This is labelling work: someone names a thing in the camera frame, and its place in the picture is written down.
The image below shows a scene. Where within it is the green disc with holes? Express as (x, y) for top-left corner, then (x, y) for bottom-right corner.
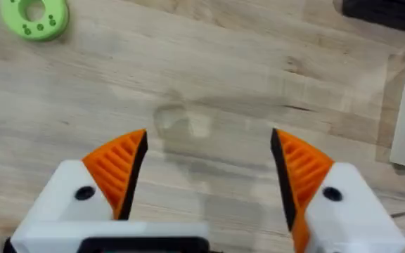
(1, 0), (70, 42)

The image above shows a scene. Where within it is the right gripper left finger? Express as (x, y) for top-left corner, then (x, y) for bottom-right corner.
(27, 128), (149, 223)

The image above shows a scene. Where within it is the black box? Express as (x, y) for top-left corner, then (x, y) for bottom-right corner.
(341, 0), (405, 35)

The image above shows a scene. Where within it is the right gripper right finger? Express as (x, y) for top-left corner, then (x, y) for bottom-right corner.
(270, 127), (405, 253)

